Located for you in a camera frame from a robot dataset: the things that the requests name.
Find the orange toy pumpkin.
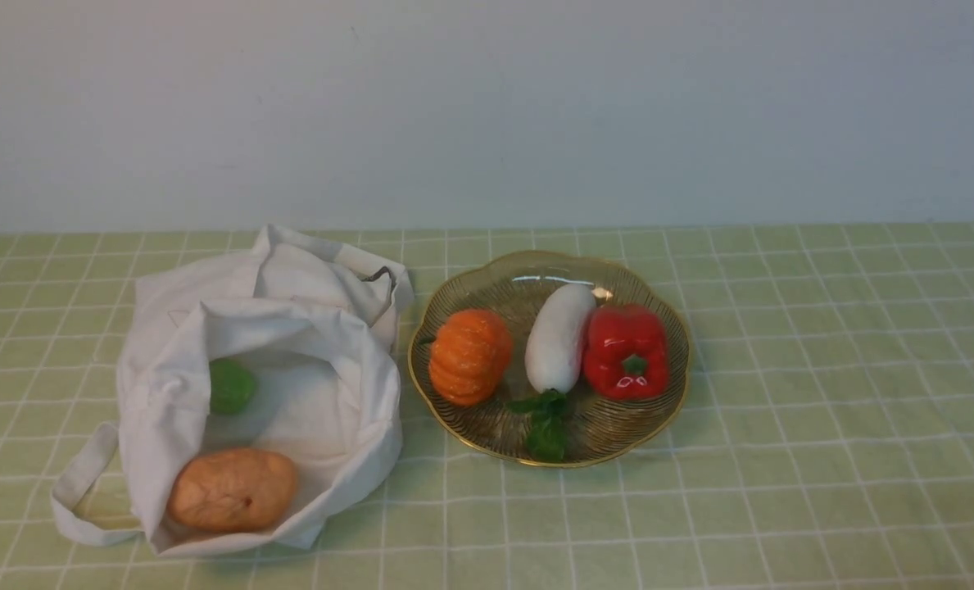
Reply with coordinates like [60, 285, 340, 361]
[429, 309, 515, 407]

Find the white cloth bag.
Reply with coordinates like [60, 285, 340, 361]
[49, 225, 413, 559]

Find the white toy radish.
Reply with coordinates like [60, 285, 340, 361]
[524, 284, 596, 393]

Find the red toy bell pepper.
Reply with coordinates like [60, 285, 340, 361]
[582, 305, 670, 401]

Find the green toy vegetable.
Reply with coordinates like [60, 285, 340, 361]
[209, 358, 257, 415]

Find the brown toy potato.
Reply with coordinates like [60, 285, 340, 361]
[165, 447, 298, 533]

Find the green checkered tablecloth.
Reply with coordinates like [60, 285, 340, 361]
[0, 224, 974, 589]

